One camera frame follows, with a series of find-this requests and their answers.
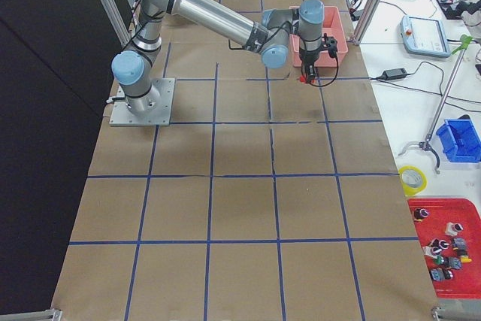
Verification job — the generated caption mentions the black power adapter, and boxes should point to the black power adapter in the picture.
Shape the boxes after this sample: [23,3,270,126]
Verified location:
[381,68,408,80]

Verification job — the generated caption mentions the yellow tape roll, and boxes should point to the yellow tape roll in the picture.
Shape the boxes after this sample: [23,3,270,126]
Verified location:
[399,165,427,196]

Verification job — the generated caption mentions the reach grabber tool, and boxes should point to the reach grabber tool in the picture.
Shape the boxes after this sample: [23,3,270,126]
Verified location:
[398,35,473,174]

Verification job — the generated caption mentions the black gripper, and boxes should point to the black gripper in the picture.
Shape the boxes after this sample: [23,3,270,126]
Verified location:
[299,35,322,84]

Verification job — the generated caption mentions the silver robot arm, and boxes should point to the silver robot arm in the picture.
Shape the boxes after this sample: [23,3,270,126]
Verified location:
[111,0,325,116]

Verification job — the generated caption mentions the blue plastic bin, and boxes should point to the blue plastic bin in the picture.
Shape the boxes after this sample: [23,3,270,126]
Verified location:
[436,115,480,163]

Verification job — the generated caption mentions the pink plastic box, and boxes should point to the pink plastic box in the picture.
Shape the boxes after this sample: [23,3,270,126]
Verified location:
[288,5,349,69]

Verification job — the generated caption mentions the red parts tray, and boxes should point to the red parts tray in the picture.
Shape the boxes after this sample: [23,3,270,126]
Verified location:
[408,198,480,299]

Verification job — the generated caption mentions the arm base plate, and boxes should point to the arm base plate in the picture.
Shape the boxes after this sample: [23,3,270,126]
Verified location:
[109,78,176,126]

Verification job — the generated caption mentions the robot teach pendant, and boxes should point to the robot teach pendant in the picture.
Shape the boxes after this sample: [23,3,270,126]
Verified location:
[400,15,451,59]

